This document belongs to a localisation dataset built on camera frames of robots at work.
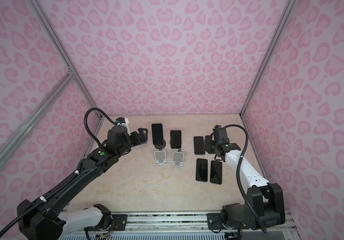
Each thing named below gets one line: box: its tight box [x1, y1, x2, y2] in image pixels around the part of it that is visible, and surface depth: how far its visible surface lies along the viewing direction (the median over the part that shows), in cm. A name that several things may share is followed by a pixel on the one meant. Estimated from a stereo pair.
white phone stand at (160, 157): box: [154, 150, 167, 165], surface depth 93 cm
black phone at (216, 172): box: [210, 160, 222, 185], surface depth 94 cm
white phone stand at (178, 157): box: [171, 148, 185, 168], surface depth 92 cm
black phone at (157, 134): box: [151, 123, 164, 145], surface depth 97 cm
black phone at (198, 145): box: [193, 136, 205, 155], surface depth 106 cm
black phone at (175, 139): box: [170, 130, 182, 149], surface depth 97 cm
